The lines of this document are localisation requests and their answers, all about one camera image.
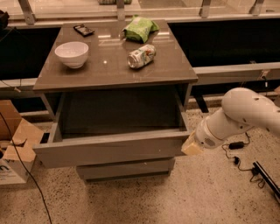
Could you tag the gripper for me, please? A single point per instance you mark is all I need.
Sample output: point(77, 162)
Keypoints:
point(205, 137)

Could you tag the grey top drawer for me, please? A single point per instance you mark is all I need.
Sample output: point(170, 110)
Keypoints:
point(113, 126)

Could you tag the grey drawer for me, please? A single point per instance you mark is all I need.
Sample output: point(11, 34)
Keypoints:
point(113, 126)
point(162, 166)

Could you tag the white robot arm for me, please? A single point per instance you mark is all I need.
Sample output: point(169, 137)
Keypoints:
point(241, 110)

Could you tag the grey lower drawer front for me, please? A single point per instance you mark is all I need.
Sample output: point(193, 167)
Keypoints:
point(162, 166)

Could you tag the grey drawer cabinet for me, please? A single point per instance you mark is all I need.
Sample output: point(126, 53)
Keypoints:
point(107, 66)

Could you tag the black bar on floor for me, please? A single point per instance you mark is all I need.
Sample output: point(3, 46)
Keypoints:
point(268, 179)

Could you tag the silver soda can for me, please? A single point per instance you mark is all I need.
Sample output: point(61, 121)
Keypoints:
point(141, 56)

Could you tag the green chip bag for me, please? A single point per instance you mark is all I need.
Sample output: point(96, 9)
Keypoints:
point(139, 29)

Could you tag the white ceramic bowl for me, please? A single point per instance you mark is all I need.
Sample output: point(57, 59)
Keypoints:
point(72, 54)

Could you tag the small black flat device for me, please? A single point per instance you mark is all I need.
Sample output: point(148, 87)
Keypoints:
point(83, 30)

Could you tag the brown cardboard box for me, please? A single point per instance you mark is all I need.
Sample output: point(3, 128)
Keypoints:
point(17, 137)

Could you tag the black power adapter with cable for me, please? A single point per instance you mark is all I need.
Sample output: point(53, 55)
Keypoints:
point(237, 161)

